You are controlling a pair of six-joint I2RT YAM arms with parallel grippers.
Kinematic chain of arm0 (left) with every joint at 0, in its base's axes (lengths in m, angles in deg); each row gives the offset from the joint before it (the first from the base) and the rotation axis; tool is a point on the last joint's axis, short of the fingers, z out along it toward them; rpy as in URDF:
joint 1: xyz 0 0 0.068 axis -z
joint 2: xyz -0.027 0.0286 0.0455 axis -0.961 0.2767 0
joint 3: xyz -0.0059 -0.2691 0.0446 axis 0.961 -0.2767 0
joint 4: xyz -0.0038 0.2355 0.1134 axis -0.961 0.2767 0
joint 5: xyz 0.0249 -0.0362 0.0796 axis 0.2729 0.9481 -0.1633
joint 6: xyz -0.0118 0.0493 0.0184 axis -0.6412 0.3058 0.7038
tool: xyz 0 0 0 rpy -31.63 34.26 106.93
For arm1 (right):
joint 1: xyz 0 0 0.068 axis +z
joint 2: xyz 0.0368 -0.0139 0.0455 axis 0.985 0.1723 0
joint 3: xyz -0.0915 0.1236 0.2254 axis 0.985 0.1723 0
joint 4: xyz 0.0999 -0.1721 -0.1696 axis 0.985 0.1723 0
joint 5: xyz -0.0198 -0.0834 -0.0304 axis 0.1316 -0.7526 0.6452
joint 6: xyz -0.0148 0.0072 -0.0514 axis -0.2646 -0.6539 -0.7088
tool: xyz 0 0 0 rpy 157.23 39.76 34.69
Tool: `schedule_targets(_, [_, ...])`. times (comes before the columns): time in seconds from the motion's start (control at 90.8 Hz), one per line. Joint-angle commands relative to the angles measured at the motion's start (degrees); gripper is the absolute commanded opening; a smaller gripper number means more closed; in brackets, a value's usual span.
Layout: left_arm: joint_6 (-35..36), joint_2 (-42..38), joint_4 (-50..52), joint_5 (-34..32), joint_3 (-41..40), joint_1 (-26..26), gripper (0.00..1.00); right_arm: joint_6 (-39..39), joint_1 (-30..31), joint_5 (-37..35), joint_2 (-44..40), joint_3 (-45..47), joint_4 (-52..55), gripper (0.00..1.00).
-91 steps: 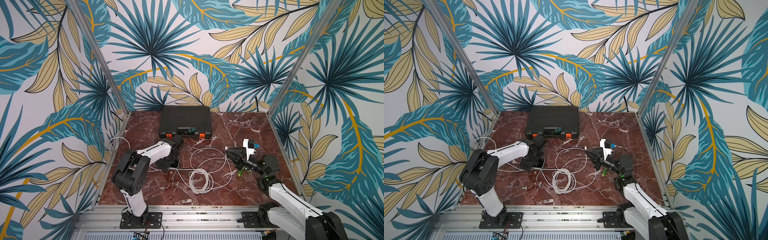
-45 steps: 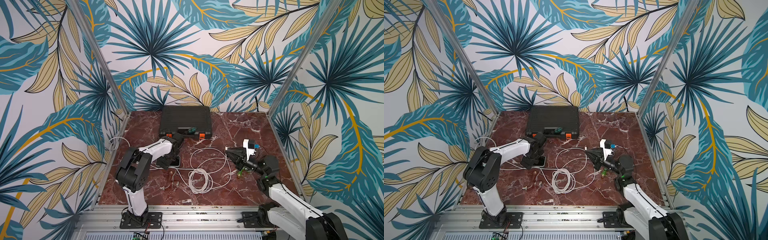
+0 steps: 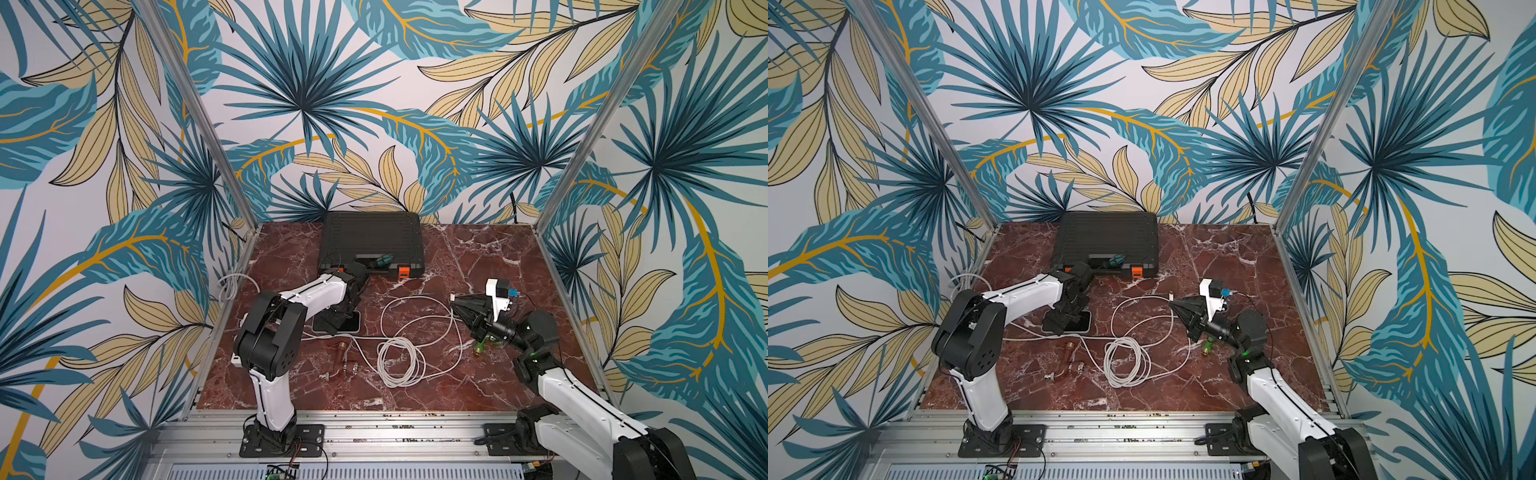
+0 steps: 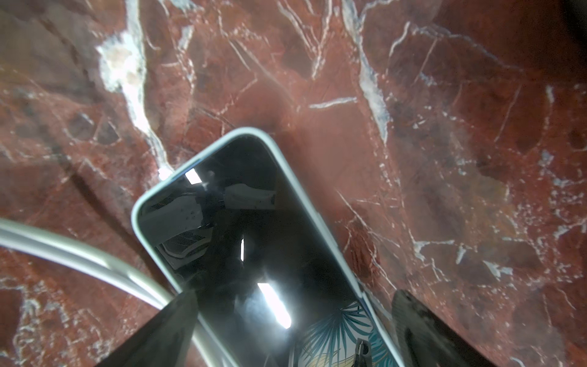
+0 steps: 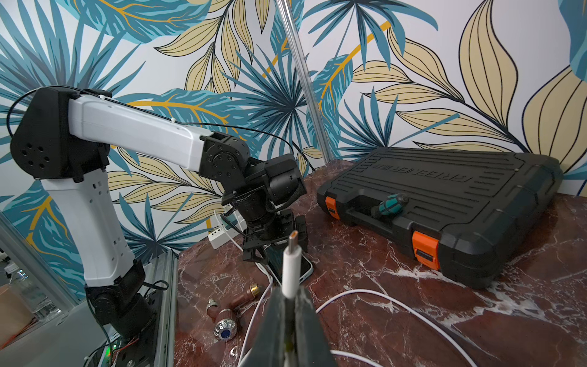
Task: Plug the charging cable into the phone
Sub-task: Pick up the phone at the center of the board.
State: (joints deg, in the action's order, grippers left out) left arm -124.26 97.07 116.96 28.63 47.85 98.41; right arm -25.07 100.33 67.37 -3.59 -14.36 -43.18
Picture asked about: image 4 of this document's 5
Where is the smartphone with pink case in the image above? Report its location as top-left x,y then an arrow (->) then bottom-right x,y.
131,128 -> 403,366

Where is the white charging cable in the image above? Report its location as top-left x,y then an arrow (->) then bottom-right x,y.
0,216 -> 230,367

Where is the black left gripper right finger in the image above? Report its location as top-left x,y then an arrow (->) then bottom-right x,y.
391,290 -> 495,367

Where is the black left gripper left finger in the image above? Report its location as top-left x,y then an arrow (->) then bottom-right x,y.
98,291 -> 198,367

